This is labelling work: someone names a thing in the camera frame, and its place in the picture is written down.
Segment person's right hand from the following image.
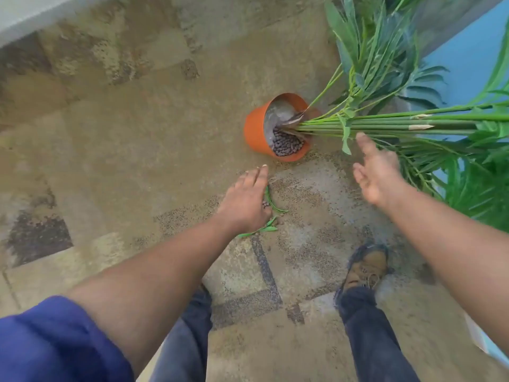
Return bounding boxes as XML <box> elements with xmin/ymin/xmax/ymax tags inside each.
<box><xmin>353</xmin><ymin>132</ymin><xmax>403</xmax><ymax>207</ymax></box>

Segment person's left hand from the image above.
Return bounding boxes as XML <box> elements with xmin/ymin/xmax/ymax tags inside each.
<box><xmin>214</xmin><ymin>165</ymin><xmax>273</xmax><ymax>235</ymax></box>

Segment person's left forearm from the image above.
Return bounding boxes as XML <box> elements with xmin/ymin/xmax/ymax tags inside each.
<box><xmin>62</xmin><ymin>217</ymin><xmax>242</xmax><ymax>377</ymax></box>

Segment person's right forearm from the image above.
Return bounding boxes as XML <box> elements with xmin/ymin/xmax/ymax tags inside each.
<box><xmin>375</xmin><ymin>183</ymin><xmax>509</xmax><ymax>357</ymax></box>

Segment fallen green leaf sprig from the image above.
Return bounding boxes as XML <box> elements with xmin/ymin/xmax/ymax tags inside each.
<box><xmin>236</xmin><ymin>185</ymin><xmax>289</xmax><ymax>238</ymax></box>

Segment brown pebbles in pot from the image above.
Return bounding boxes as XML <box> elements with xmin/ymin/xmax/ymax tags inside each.
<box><xmin>271</xmin><ymin>130</ymin><xmax>305</xmax><ymax>158</ymax></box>

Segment orange plant pot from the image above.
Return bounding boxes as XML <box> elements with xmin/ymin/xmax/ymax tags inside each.
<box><xmin>244</xmin><ymin>93</ymin><xmax>323</xmax><ymax>163</ymax></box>

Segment green artificial plant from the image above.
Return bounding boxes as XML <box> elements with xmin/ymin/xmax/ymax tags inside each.
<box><xmin>283</xmin><ymin>0</ymin><xmax>509</xmax><ymax>232</ymax></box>

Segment brown lace-up shoe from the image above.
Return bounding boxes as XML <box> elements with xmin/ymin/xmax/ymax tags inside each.
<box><xmin>341</xmin><ymin>243</ymin><xmax>393</xmax><ymax>294</ymax></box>

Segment person's right jeans leg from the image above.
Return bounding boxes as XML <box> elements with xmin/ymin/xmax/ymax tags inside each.
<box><xmin>335</xmin><ymin>286</ymin><xmax>422</xmax><ymax>382</ymax></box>

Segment person's jeans leg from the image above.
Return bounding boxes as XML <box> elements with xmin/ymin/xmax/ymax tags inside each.
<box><xmin>335</xmin><ymin>286</ymin><xmax>422</xmax><ymax>382</ymax></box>
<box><xmin>149</xmin><ymin>285</ymin><xmax>214</xmax><ymax>382</ymax></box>

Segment person's left jeans leg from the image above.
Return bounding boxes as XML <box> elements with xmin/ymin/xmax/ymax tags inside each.
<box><xmin>149</xmin><ymin>285</ymin><xmax>214</xmax><ymax>382</ymax></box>

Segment blue shirt sleeve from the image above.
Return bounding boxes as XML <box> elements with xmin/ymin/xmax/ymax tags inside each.
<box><xmin>0</xmin><ymin>296</ymin><xmax>135</xmax><ymax>382</ymax></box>

